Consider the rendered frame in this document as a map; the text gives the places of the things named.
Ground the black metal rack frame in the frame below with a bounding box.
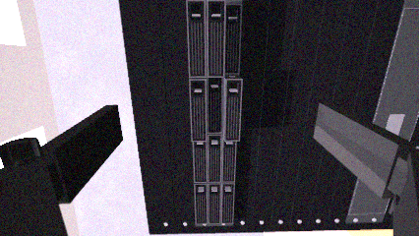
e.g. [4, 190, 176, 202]
[118, 0, 419, 235]

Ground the tan wooden board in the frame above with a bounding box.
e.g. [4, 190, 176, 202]
[347, 229, 392, 236]

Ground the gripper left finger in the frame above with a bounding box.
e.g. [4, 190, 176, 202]
[0, 104, 123, 236]

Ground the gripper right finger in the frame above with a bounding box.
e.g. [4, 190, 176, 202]
[314, 102, 419, 236]

